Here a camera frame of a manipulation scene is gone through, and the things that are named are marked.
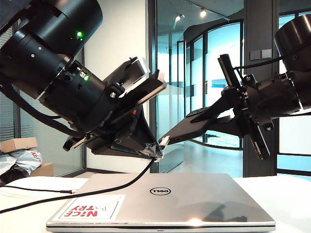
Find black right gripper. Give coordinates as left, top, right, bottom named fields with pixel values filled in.
left=190, top=53, right=276, bottom=161

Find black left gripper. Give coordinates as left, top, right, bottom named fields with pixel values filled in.
left=62, top=69, right=168, bottom=163

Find black phone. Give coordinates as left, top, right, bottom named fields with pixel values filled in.
left=159, top=105, right=234, bottom=148

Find black charging cable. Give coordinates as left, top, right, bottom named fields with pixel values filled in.
left=0, top=136, right=171, bottom=214

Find white Nice Try sticker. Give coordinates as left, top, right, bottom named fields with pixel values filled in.
left=52, top=194, right=126, bottom=221

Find grey window blinds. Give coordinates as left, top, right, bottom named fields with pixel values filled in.
left=0, top=24, right=85, bottom=178

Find silver Dell laptop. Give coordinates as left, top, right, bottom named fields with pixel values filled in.
left=46, top=172, right=276, bottom=233

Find closed brown cardboard box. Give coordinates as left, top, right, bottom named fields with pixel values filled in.
left=30, top=162, right=54, bottom=178

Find grey plastic mailing bag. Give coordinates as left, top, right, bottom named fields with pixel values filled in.
left=0, top=149, right=43, bottom=177

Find dark bag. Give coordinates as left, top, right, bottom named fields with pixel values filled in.
left=0, top=167, right=31, bottom=187

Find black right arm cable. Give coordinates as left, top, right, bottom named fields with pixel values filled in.
left=232, top=56, right=284, bottom=71

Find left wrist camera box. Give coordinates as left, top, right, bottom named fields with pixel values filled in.
left=104, top=57, right=151, bottom=91

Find black left arm cable harness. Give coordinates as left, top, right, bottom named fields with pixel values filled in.
left=0, top=80, right=83, bottom=139

